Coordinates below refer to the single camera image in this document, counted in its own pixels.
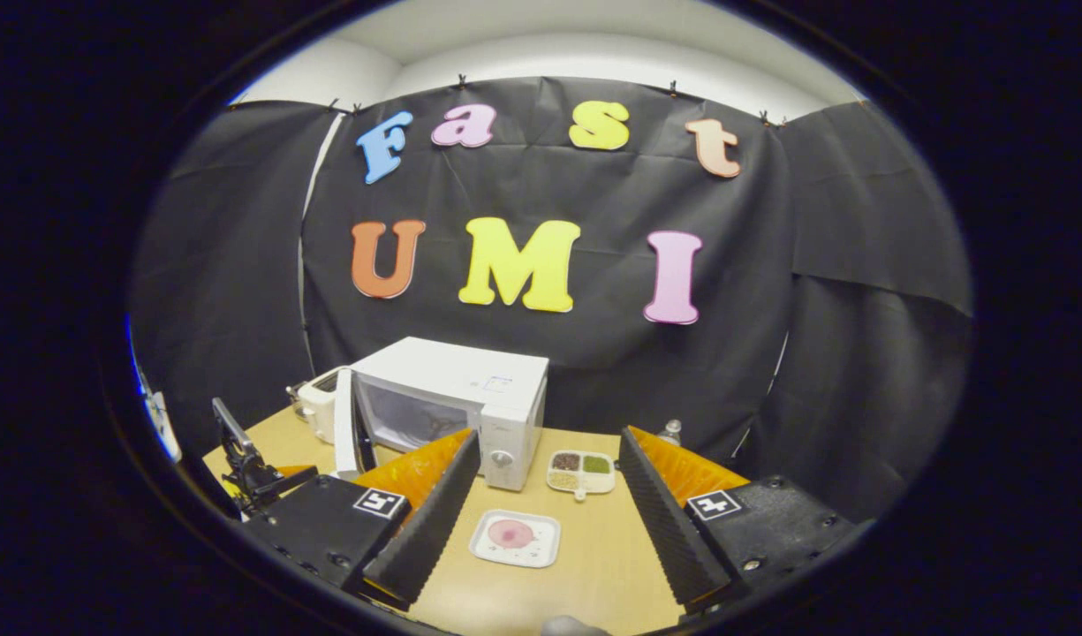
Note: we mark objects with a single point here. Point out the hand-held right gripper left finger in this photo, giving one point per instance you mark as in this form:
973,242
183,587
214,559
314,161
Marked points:
430,534

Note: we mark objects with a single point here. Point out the green drink bottle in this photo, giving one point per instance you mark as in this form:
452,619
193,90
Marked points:
670,433

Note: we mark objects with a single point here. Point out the white divided dish of beans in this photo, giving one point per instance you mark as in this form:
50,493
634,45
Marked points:
580,473

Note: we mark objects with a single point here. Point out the white toaster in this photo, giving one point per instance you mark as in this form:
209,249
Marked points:
321,411

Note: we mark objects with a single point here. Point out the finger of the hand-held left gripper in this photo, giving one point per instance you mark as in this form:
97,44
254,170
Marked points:
233,431
289,479

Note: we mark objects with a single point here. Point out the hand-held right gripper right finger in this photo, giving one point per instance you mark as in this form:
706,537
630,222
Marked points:
669,530

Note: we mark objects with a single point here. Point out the white microwave oven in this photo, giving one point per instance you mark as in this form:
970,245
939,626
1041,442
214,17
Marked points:
470,367

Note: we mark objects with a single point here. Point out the white plate with pink food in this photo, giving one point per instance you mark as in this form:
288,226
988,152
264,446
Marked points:
514,534

